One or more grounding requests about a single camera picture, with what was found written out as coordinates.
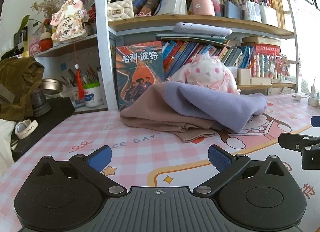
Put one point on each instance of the white wristwatch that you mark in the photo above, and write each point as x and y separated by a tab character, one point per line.
25	128

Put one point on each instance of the white metal bookshelf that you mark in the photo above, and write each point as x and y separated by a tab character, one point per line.
136	30

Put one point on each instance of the metal bowl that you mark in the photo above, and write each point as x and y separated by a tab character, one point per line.
51	86

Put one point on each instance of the pink white plush bunny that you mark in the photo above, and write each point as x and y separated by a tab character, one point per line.
206	71

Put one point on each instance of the red tassel pendant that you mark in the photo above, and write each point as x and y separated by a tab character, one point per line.
78	76

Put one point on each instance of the white pen holder cup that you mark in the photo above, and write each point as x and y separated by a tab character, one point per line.
92	95

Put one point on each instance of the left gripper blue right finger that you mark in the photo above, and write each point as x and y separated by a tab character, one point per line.
220	158

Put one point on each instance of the pink checkered desk mat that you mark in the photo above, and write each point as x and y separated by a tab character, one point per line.
143	157

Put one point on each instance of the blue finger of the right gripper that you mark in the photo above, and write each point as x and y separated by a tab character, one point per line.
315	121

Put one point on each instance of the Harry Potter book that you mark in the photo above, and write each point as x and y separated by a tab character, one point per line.
138	66

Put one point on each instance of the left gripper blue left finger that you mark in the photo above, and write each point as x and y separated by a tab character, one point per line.
100	158

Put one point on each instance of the pink bunny charm ornament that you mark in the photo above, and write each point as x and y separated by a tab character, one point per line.
69	22

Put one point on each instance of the olive brown jacket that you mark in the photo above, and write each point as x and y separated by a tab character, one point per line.
21	76

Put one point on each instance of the cream quilted pearl handbag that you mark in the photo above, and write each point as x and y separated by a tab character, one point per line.
119	10

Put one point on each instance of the purple and pink sweater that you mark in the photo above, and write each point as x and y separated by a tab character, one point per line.
191	111

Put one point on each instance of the white cloth pile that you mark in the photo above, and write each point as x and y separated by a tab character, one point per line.
6	160

